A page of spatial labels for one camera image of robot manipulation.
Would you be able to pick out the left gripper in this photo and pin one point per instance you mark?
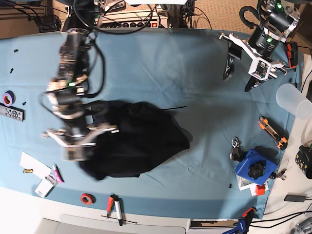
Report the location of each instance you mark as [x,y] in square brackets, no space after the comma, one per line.
[260,69]

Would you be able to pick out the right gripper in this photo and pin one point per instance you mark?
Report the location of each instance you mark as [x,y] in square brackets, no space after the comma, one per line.
[79,135]

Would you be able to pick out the black graphic t-shirt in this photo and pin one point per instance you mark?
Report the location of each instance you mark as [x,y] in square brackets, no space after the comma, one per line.
[147,137]

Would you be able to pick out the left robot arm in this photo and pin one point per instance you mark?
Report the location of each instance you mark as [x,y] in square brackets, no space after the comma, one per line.
[272,22]

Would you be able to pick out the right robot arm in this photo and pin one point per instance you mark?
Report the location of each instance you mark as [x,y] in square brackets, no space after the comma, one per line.
[65,92]

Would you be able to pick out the pink tube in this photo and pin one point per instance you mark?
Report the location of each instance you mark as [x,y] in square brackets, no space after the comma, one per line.
[57,174]

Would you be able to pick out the white paper sheet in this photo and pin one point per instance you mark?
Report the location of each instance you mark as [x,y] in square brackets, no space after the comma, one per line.
[29,162]

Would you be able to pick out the white card packet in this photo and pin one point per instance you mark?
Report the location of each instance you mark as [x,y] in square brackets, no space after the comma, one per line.
[45,186]

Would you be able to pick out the orange black clamp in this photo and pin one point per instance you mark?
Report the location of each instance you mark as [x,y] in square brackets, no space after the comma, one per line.
[292,54]

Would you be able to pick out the translucent plastic cup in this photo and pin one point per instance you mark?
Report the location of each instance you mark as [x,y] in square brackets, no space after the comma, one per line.
[293,101]

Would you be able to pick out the red tape roll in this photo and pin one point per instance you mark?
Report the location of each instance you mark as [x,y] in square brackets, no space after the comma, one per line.
[87,199]

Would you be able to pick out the brass cylinder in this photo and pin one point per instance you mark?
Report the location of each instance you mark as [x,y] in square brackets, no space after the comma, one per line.
[26,171]

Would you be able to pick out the black remote control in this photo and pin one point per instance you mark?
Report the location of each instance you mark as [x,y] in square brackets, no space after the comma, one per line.
[12,112]

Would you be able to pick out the white black marker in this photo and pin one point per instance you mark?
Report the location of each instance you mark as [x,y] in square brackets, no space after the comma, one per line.
[118,210]

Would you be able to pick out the long black zip tie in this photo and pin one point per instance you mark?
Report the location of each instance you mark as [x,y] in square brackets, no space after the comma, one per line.
[174,108]

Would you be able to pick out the light blue table cloth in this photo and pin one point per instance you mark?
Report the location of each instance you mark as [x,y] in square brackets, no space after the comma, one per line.
[168,68]

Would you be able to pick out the orange black utility knife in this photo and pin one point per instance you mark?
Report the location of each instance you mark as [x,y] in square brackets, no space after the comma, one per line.
[277,136]

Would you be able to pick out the purple tape roll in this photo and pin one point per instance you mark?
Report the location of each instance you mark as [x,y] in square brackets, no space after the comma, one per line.
[8,98]

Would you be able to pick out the metal carabiner keys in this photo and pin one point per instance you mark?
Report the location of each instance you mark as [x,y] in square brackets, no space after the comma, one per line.
[235,152]

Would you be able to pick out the blue box with knob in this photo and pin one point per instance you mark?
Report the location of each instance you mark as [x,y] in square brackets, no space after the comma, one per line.
[256,167]

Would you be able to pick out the black yellow dotted mug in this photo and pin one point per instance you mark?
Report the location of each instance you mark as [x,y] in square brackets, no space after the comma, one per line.
[303,160]

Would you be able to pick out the black power strip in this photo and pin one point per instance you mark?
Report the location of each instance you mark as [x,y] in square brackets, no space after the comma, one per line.
[131,24]

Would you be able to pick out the white paper under box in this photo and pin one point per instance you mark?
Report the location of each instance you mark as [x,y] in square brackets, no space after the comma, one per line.
[244,184]

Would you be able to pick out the red cube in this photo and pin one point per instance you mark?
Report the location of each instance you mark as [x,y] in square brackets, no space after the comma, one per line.
[260,190]

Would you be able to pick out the black power adapter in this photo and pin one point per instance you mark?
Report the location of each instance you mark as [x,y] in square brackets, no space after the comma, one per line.
[295,198]

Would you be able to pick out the blue orange clamp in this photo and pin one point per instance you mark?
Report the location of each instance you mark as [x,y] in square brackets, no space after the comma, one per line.
[242,226]

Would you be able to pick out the red handled screwdriver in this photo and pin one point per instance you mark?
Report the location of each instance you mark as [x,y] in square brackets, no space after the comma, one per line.
[109,205]

